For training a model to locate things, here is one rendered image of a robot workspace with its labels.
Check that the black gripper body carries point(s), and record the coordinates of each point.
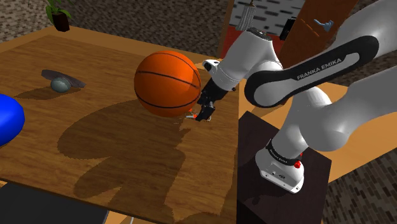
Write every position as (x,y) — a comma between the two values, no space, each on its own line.
(214,92)

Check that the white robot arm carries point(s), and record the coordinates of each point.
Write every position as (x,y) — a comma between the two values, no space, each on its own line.
(313,124)

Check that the small orange and white tool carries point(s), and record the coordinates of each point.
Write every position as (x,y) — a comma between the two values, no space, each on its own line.
(191,116)

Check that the orange basketball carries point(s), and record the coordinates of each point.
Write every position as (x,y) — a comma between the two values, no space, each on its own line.
(167,82)

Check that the white hanging tassel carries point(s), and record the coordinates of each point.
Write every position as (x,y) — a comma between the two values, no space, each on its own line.
(246,17)

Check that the wooden table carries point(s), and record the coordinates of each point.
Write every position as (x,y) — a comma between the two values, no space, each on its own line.
(102,149)

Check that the dark robot stand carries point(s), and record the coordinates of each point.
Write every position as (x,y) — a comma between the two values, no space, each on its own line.
(270,204)

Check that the grey dome with dark brim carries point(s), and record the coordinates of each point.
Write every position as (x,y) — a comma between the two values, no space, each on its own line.
(60,85)

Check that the potted green plant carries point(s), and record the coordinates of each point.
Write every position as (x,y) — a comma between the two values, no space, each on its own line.
(59,20)

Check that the blue round thing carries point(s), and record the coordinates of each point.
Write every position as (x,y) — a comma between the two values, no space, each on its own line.
(9,119)

